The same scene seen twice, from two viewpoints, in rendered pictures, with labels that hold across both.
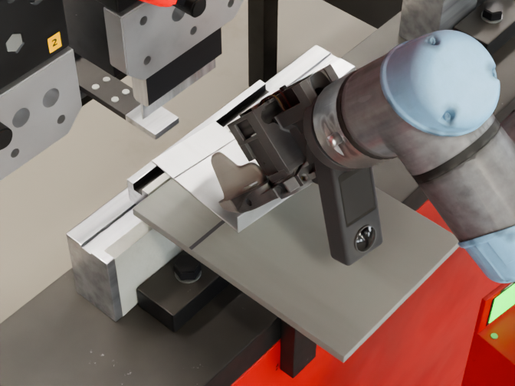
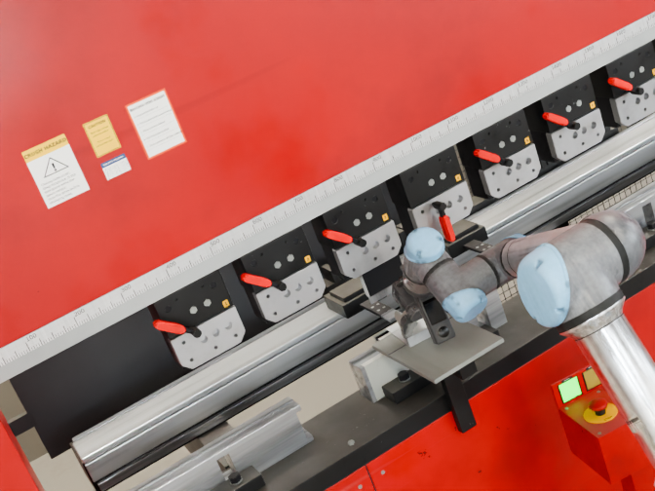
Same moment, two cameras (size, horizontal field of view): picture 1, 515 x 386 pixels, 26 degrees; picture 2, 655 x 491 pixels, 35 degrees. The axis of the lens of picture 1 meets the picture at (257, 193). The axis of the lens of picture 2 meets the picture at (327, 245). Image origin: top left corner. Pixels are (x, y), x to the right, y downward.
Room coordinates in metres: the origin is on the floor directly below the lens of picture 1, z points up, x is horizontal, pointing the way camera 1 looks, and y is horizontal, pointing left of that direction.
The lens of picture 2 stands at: (-1.12, -0.86, 2.05)
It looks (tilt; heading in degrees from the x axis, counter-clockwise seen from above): 21 degrees down; 28
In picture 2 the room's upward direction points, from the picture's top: 21 degrees counter-clockwise
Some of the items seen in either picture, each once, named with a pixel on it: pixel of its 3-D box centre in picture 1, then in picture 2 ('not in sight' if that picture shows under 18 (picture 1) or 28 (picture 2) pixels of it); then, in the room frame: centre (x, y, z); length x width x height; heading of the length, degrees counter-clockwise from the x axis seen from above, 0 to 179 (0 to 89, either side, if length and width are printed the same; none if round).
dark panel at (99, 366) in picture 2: not in sight; (213, 278); (0.97, 0.61, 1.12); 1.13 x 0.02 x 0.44; 139
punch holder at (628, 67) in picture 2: not in sight; (625, 84); (1.39, -0.44, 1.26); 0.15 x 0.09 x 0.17; 139
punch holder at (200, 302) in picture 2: not in sight; (195, 316); (0.49, 0.35, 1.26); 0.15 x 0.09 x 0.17; 139
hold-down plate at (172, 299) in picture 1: (252, 227); (442, 362); (0.80, 0.01, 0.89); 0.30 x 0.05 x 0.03; 139
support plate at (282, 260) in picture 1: (294, 227); (435, 343); (0.71, -0.04, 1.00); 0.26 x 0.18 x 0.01; 49
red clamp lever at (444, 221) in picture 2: not in sight; (443, 221); (0.88, -0.08, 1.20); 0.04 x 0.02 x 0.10; 49
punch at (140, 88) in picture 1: (177, 54); (382, 276); (0.81, 0.08, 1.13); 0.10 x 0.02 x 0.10; 139
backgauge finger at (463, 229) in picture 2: not in sight; (472, 242); (1.16, -0.02, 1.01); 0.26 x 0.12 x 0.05; 49
